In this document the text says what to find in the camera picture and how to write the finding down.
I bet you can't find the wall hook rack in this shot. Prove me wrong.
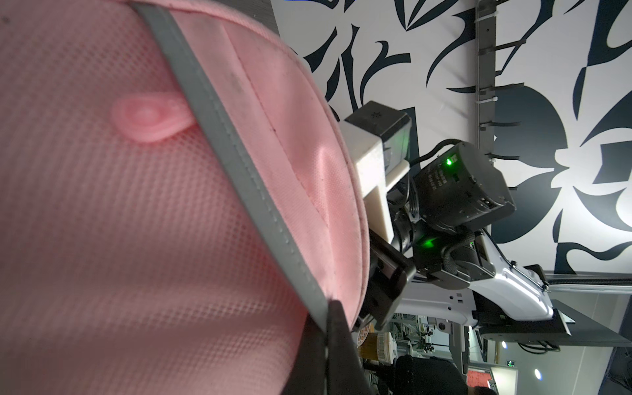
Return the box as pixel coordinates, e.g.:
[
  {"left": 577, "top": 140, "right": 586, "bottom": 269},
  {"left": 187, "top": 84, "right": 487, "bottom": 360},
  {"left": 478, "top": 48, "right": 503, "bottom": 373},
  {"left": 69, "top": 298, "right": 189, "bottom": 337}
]
[{"left": 474, "top": 0, "right": 526, "bottom": 155}]

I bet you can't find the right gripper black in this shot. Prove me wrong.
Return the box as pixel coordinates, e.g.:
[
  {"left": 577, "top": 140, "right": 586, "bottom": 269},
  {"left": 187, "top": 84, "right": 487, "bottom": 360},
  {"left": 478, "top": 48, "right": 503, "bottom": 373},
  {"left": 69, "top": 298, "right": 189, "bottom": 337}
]
[{"left": 357, "top": 142, "right": 516, "bottom": 329}]

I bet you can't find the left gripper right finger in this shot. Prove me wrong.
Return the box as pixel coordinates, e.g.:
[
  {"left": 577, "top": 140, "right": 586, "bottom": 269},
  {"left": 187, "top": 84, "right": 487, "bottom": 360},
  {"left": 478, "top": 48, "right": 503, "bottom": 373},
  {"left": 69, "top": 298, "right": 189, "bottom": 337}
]
[{"left": 326, "top": 301, "right": 372, "bottom": 395}]

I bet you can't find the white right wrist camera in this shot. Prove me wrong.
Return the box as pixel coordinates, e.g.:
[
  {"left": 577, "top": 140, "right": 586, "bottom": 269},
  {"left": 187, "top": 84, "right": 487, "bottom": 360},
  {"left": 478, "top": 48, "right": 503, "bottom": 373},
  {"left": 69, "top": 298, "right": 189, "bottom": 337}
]
[{"left": 339, "top": 100, "right": 412, "bottom": 242}]

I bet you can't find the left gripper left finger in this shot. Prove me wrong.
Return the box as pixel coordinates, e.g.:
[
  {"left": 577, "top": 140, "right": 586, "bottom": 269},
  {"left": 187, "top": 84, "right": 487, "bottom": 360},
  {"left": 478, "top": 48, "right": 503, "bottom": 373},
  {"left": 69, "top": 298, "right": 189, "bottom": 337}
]
[{"left": 281, "top": 316, "right": 327, "bottom": 395}]

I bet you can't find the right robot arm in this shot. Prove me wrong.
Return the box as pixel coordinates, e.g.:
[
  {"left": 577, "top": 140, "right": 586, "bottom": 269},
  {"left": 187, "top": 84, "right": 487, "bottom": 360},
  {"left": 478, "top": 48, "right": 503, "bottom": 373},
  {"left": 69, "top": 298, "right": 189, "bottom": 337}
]
[{"left": 354, "top": 139, "right": 570, "bottom": 344}]

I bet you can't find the pink student backpack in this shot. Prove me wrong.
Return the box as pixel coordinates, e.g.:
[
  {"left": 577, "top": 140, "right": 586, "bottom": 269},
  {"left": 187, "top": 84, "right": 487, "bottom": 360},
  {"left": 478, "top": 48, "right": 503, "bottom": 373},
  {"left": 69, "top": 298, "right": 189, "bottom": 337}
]
[{"left": 1, "top": 1, "right": 370, "bottom": 394}]

